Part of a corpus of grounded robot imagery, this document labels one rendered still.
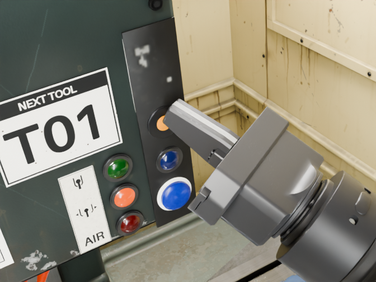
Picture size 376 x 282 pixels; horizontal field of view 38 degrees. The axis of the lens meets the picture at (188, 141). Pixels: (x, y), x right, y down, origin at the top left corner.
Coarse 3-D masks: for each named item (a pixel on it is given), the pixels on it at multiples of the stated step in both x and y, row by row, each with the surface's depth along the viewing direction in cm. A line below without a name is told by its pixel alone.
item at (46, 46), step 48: (0, 0) 35; (48, 0) 37; (96, 0) 38; (144, 0) 40; (0, 48) 37; (48, 48) 38; (96, 48) 40; (0, 96) 38; (0, 192) 42; (48, 192) 44; (144, 192) 49; (48, 240) 46
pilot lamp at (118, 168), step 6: (114, 162) 45; (120, 162) 45; (126, 162) 46; (108, 168) 45; (114, 168) 45; (120, 168) 45; (126, 168) 46; (108, 174) 45; (114, 174) 45; (120, 174) 46
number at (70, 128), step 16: (96, 96) 42; (48, 112) 40; (64, 112) 41; (80, 112) 42; (96, 112) 42; (48, 128) 41; (64, 128) 42; (80, 128) 42; (96, 128) 43; (48, 144) 42; (64, 144) 42; (80, 144) 43; (96, 144) 44
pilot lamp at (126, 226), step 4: (132, 216) 49; (136, 216) 49; (124, 220) 49; (128, 220) 49; (132, 220) 49; (136, 220) 49; (124, 224) 49; (128, 224) 49; (132, 224) 49; (136, 224) 49; (124, 228) 49; (128, 228) 49; (132, 228) 49; (136, 228) 50; (124, 232) 49; (128, 232) 50
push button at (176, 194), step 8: (176, 184) 49; (184, 184) 50; (168, 192) 49; (176, 192) 50; (184, 192) 50; (168, 200) 50; (176, 200) 50; (184, 200) 51; (168, 208) 50; (176, 208) 51
